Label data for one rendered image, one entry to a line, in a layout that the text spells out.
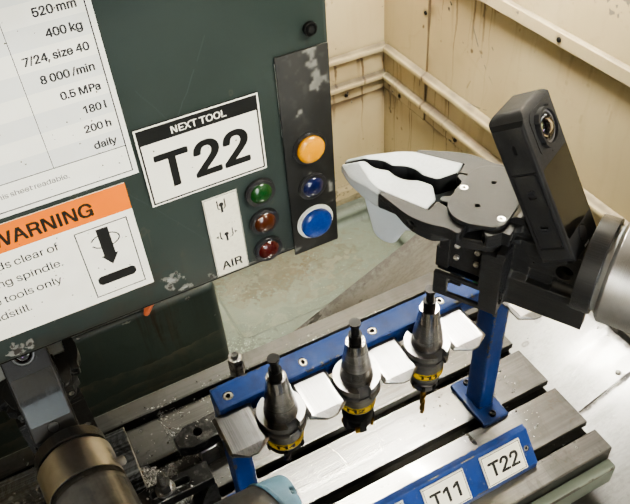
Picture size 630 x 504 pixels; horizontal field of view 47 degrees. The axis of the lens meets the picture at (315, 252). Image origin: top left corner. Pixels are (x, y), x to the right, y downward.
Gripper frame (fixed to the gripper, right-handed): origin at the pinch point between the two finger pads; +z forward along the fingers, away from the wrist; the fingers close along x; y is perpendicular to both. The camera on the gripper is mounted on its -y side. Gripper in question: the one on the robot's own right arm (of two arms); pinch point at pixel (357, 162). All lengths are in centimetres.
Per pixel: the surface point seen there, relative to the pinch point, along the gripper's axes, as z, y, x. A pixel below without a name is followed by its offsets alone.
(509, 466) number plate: -12, 72, 25
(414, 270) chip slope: 28, 89, 73
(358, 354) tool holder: 5.5, 36.7, 8.4
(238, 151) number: 7.9, -1.6, -5.0
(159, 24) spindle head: 10.0, -13.2, -8.4
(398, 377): 1.8, 43.4, 12.3
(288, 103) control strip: 5.5, -4.4, -1.0
